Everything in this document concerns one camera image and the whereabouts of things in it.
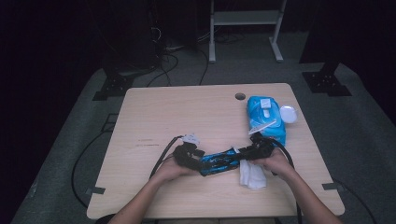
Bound blue wet wipe packet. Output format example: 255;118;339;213
247;95;287;147

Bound black floor cable bundle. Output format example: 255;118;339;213
146;50;210;88

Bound person's left hand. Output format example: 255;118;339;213
151;153;196;185

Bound black stand base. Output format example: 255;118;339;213
302;60;353;97
92;73;135;102

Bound white wet wipe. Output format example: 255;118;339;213
233;147;268;190

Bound person's right hand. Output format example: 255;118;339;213
249;147;296;181

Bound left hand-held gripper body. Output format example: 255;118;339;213
173;133;207;172

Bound white round packet lid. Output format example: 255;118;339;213
279;105;299;124

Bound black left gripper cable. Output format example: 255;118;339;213
148;134;185;180

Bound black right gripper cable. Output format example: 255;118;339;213
269;137;304;224

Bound blue toy car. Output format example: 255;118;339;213
199;147;243;177

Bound white metal stand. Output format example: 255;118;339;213
208;0;288;64

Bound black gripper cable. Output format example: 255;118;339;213
269;137;304;224
148;134;185;180

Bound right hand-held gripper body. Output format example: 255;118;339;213
242;120;278;161

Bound black wire floor frame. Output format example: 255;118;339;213
101;112;120;133

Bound grey tape strip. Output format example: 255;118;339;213
321;182;346;191
85;186;106;196

